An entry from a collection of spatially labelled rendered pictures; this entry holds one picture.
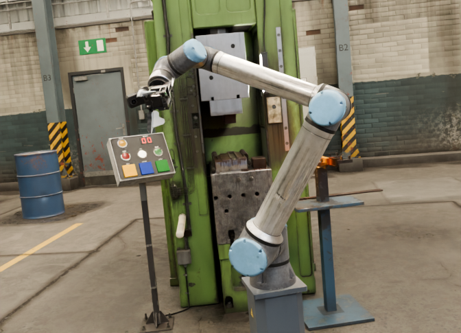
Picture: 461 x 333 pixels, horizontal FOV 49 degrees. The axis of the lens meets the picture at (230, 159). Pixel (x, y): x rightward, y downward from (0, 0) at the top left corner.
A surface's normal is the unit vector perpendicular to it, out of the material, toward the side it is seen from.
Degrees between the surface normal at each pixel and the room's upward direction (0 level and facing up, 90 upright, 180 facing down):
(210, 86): 90
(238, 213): 90
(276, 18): 90
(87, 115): 90
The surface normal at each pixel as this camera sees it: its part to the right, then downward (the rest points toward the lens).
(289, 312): 0.21, 0.09
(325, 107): -0.34, 0.03
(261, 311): -0.54, 0.14
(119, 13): -0.14, 0.12
